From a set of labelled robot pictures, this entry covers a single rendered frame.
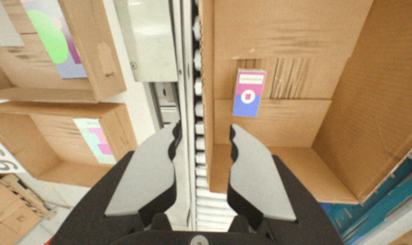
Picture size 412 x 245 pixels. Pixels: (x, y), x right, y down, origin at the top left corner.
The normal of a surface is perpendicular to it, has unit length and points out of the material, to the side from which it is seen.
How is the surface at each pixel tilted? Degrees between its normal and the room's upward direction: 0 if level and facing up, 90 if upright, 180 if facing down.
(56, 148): 1
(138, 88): 0
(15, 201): 88
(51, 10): 0
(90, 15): 91
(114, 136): 90
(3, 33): 90
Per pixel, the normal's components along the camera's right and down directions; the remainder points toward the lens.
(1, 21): 0.99, 0.06
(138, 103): -0.11, 0.47
